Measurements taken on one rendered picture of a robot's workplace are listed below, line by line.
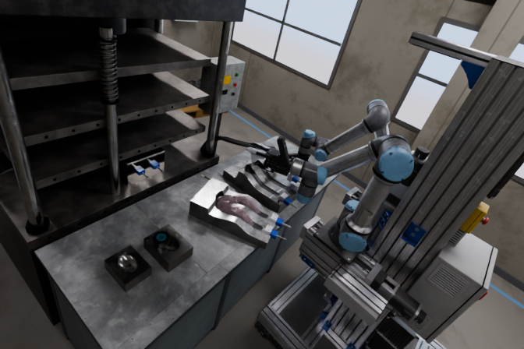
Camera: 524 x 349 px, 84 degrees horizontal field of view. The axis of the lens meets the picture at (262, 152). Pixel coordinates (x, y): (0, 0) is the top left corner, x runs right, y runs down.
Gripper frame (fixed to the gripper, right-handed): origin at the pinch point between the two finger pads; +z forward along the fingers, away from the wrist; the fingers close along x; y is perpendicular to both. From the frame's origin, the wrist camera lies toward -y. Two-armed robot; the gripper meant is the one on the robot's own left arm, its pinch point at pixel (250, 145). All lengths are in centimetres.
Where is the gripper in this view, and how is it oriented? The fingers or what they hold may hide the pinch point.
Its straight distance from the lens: 128.4
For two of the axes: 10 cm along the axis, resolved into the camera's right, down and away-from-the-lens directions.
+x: 2.7, -3.4, 9.0
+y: -2.6, 8.8, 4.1
